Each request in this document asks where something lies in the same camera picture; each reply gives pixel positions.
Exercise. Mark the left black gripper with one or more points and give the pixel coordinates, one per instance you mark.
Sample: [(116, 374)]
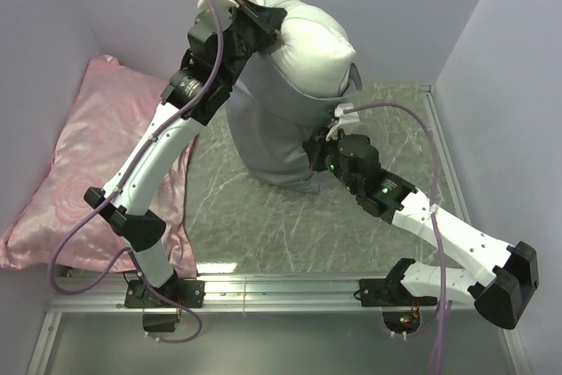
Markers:
[(267, 20)]

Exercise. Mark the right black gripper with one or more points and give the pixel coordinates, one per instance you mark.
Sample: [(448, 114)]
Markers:
[(316, 147)]

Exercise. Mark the white pillow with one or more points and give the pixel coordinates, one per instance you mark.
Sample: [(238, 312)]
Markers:
[(314, 53)]

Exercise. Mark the grey satin pillowcase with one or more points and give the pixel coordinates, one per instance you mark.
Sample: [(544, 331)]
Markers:
[(269, 120)]

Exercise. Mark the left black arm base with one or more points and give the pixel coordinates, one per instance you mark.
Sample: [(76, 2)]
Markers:
[(164, 307)]

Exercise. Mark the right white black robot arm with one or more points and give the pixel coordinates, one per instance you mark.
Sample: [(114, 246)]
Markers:
[(497, 278)]

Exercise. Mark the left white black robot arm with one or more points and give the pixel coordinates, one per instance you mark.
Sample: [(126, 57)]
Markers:
[(221, 42)]

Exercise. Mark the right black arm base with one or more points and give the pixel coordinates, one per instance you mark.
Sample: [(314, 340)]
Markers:
[(401, 310)]

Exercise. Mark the pink satin rose pillow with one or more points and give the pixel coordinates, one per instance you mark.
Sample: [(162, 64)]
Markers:
[(112, 111)]

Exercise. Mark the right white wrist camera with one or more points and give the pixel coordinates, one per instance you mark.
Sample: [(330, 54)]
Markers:
[(345, 121)]

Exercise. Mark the aluminium mounting rail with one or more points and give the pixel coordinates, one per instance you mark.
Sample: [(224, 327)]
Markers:
[(259, 324)]

